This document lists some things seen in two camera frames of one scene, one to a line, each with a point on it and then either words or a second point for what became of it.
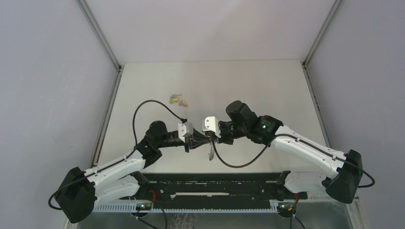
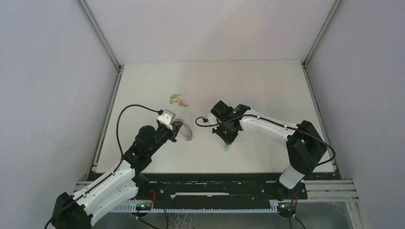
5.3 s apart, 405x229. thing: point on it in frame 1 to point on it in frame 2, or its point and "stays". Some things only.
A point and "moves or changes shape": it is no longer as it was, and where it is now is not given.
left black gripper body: x=186 y=144 to x=165 y=134
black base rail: x=215 y=188 stays
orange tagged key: x=183 y=103 stays
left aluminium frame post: x=114 y=89 stays
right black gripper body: x=227 y=133 stays
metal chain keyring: x=211 y=152 moves or changes shape
